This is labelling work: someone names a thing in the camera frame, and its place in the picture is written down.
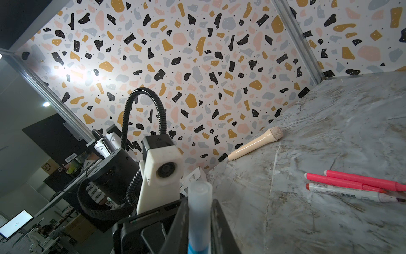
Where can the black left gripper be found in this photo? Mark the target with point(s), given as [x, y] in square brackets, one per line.
[145, 233]

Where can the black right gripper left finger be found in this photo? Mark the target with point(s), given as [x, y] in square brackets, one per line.
[177, 239]

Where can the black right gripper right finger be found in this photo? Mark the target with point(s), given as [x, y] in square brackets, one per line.
[222, 239]

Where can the white marker pen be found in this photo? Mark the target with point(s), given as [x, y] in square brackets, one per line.
[353, 193]

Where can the blue highlighter pen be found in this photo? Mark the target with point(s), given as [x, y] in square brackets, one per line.
[192, 250]

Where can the pink highlighter pen lower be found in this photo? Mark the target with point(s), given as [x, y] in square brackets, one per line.
[341, 183]

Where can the pink highlighter pen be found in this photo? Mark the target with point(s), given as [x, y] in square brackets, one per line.
[341, 183]
[374, 182]

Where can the pink highlighter pen upper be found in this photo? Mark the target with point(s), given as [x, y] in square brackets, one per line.
[374, 182]

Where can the white labelled box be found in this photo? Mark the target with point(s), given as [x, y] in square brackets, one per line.
[195, 175]

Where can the beige toy microphone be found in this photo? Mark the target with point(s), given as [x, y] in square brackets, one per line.
[271, 135]

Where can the computer monitor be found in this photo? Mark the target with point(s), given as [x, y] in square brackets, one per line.
[15, 224]

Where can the aluminium corner post left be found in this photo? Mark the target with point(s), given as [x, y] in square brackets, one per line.
[293, 28]

